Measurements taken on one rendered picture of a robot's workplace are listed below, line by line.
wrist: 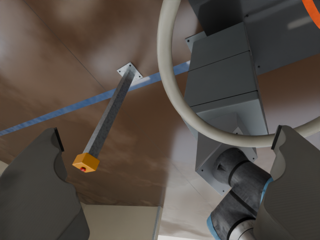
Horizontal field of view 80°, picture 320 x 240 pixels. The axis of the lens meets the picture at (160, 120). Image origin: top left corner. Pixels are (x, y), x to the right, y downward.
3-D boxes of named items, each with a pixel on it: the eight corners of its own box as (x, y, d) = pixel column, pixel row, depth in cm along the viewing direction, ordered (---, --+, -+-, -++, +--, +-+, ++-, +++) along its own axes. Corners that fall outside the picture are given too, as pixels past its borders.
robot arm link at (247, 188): (260, 169, 92) (297, 194, 77) (237, 197, 92) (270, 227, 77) (247, 155, 84) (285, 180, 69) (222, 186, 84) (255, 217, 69)
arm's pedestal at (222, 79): (262, 66, 166) (282, 150, 112) (205, 83, 190) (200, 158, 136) (249, 10, 136) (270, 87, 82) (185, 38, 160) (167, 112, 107)
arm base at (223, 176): (244, 166, 103) (260, 177, 95) (216, 187, 99) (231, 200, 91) (239, 140, 94) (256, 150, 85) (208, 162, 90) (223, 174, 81)
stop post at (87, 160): (116, 69, 199) (63, 163, 130) (130, 61, 188) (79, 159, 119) (129, 83, 210) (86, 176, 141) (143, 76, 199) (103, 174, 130)
